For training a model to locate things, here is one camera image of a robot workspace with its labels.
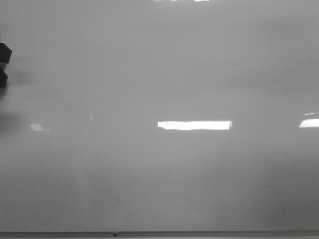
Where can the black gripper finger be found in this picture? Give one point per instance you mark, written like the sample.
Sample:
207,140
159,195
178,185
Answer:
3,78
5,53

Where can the white glossy whiteboard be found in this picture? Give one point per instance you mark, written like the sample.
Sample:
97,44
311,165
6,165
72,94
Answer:
156,118

